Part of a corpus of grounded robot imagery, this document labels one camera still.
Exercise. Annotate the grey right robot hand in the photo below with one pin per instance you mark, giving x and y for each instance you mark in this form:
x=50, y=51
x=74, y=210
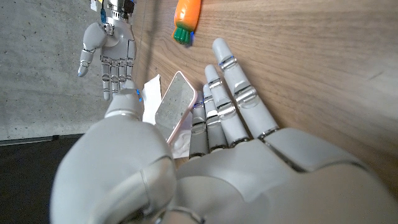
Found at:
x=116, y=46

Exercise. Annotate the black backdrop pole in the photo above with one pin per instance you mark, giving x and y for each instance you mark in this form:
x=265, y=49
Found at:
x=31, y=140

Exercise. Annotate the orange toy carrot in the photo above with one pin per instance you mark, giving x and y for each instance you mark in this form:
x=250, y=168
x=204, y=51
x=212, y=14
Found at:
x=186, y=15

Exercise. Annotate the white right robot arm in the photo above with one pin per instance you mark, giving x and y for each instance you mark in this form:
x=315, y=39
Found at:
x=118, y=9

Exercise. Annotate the black backdrop curtain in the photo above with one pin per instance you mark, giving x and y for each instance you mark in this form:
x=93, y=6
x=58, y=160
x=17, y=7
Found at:
x=28, y=186

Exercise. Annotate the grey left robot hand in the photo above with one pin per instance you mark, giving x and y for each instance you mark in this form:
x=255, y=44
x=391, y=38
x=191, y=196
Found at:
x=248, y=180

